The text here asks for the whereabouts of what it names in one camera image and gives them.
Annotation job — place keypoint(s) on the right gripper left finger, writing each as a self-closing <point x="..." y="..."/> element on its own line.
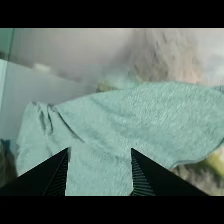
<point x="46" y="178"/>

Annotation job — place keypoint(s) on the pale green T-shirt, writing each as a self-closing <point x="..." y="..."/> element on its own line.
<point x="133" y="126"/>

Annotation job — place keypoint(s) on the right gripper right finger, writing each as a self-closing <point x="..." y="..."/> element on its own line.
<point x="153" y="180"/>

